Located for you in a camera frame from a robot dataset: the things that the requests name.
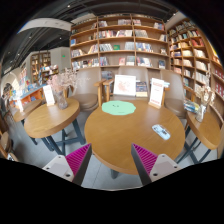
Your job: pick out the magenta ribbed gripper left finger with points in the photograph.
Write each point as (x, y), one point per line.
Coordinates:
(71, 167)

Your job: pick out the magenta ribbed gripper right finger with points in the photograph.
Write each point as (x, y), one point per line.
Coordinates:
(150, 166)

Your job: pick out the white computer mouse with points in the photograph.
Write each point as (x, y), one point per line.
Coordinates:
(161, 131)

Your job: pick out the green mouse pad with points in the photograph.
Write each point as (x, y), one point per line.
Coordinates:
(118, 108)

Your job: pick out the round wooden left table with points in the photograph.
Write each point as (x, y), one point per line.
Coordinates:
(48, 123)

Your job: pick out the round wooden table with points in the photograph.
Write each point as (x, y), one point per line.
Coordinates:
(48, 123)
(111, 136)
(207, 132)

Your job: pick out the round wooden centre table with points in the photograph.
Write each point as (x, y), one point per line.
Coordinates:
(111, 136)

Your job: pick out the round wooden right table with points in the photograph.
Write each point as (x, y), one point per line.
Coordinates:
(207, 132)

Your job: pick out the white sign card left table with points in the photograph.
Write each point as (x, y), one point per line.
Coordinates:
(49, 95)

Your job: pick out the book on right chair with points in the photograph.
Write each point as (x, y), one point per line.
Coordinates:
(191, 106)

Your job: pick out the beige armchair left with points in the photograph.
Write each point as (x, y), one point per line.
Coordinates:
(89, 88)

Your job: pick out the beige armchair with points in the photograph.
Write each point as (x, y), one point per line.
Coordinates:
(89, 88)
(141, 74)
(174, 97)

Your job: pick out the far left wooden table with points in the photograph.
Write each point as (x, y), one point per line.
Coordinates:
(28, 108)

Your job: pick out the book standing on chair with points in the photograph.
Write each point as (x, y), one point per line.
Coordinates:
(141, 89)

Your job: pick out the wooden stand sign centre table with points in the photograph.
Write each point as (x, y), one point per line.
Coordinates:
(156, 93)

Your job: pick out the beige armchair right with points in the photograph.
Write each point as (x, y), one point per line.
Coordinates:
(174, 97)

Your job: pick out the white picture board on chair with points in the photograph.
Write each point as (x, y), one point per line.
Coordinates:
(125, 85)

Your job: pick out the glass vase with dried flowers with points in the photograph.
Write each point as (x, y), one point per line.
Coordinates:
(59, 83)

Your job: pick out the glass vase right table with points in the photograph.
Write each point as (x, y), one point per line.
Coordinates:
(207, 97)

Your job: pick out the beige armchair centre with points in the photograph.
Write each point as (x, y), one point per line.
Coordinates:
(141, 74)

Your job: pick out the distant bookshelf left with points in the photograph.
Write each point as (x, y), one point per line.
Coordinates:
(41, 67)

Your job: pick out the wooden bookshelf right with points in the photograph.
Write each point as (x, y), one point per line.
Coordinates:
(193, 57)

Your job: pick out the large wooden bookshelf centre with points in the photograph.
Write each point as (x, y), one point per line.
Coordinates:
(110, 41)

